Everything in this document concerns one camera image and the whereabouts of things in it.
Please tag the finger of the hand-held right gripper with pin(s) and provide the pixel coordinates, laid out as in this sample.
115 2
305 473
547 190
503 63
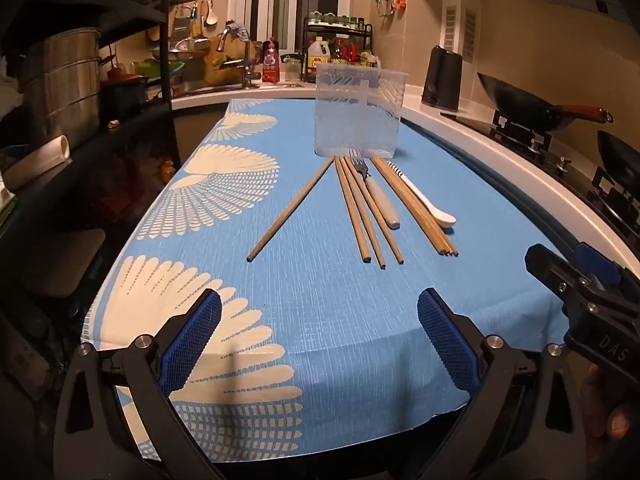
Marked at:
547 265
597 262

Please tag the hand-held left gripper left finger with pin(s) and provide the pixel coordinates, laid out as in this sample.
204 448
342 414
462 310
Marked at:
192 340

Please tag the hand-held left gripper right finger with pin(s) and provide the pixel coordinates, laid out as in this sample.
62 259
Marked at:
450 345

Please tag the clear plastic utensil holder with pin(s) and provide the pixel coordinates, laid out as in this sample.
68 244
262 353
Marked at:
350 120

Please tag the person's right hand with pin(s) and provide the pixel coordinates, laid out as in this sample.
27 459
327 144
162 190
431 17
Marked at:
620 420

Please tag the black gas stove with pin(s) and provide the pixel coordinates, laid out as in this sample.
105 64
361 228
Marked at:
575 180

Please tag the blue tablecloth with white print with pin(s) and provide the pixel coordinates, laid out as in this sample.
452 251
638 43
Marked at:
300 310

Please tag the black electric kettle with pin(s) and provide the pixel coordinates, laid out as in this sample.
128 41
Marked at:
442 80

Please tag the white paper roll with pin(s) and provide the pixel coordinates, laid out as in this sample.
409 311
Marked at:
35 162

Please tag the black pot with orange lid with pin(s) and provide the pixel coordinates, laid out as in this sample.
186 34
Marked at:
125 92

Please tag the yellow cutting board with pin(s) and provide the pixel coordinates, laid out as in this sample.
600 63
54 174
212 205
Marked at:
220 67

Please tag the green bowl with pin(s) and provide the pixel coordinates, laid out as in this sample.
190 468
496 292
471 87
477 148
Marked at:
157 66

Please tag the steel stock pot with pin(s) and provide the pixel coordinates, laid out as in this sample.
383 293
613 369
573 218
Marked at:
60 90

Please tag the metal sink faucet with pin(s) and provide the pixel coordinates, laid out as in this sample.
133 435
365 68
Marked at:
246 60

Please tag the red dish soap bottle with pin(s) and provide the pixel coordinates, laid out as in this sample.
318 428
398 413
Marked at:
271 65

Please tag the steel colander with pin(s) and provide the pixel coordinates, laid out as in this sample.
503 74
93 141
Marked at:
180 50

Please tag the black shelf rack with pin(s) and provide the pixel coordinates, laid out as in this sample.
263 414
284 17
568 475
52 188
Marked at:
167 50

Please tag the yellow cooking oil bottle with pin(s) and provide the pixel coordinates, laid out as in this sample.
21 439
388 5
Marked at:
318 57

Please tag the black spice rack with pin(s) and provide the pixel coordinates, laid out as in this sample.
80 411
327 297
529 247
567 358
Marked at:
340 30

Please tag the metal grater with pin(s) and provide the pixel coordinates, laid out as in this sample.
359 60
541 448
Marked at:
182 22

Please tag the row of spice jars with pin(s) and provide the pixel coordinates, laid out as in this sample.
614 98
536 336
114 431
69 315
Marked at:
335 19

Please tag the white hanging ladle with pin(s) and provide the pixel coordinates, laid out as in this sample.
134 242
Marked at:
211 15

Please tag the white wall vent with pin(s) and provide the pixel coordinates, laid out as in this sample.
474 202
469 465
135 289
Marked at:
450 30
470 32

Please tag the white window frame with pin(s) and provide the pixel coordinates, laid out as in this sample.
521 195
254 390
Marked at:
260 0

